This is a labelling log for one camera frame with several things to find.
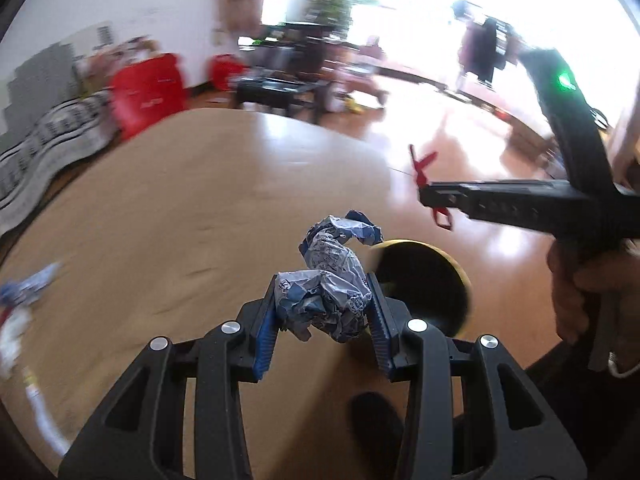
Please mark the black bin with yellow rim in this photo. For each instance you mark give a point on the black bin with yellow rim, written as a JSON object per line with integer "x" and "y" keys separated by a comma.
{"x": 425, "y": 285}

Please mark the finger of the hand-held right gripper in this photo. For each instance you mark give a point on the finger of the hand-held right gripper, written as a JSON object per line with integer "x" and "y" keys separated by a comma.
{"x": 500, "y": 205}

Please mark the blue white wrapper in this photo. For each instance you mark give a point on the blue white wrapper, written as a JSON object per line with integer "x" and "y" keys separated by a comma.
{"x": 27, "y": 285}
{"x": 330, "y": 290}

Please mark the black white striped blanket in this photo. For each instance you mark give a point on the black white striped blanket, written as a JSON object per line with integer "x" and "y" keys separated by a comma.
{"x": 55, "y": 130}

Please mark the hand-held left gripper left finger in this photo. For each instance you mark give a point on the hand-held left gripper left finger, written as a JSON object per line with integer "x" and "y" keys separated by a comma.
{"x": 262, "y": 340}

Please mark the person's right hand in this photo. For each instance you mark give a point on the person's right hand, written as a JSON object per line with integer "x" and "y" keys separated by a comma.
{"x": 570, "y": 285}

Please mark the pile of pink packets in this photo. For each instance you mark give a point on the pile of pink packets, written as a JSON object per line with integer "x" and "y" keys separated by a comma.
{"x": 115, "y": 62}

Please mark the flat blue white wrapper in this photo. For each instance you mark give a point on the flat blue white wrapper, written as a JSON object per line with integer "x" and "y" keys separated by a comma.
{"x": 27, "y": 285}

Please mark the red plastic piece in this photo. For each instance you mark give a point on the red plastic piece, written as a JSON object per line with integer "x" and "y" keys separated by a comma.
{"x": 424, "y": 162}

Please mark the black coffee table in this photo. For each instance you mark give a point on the black coffee table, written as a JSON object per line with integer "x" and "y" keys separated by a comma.
{"x": 280, "y": 90}

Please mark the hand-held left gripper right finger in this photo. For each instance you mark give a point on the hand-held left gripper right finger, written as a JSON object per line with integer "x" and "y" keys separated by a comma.
{"x": 381, "y": 332}

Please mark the red plastic chair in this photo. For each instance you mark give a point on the red plastic chair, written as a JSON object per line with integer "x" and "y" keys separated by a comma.
{"x": 147, "y": 92}
{"x": 225, "y": 70}

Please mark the dark desk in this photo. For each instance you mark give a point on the dark desk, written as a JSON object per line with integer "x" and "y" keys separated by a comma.
{"x": 300, "y": 47}

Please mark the long white wrapper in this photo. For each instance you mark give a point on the long white wrapper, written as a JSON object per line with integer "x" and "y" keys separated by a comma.
{"x": 15, "y": 340}

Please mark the beige curtain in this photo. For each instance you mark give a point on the beige curtain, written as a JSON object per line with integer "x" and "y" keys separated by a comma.
{"x": 242, "y": 0}

